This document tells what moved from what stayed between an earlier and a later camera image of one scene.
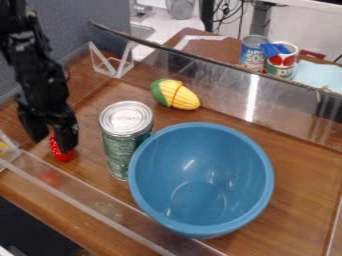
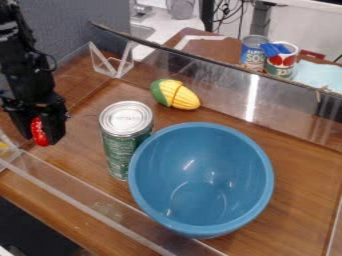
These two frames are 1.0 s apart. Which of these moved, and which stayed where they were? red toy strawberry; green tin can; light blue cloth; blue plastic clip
Moved: red toy strawberry
Stayed: light blue cloth; green tin can; blue plastic clip
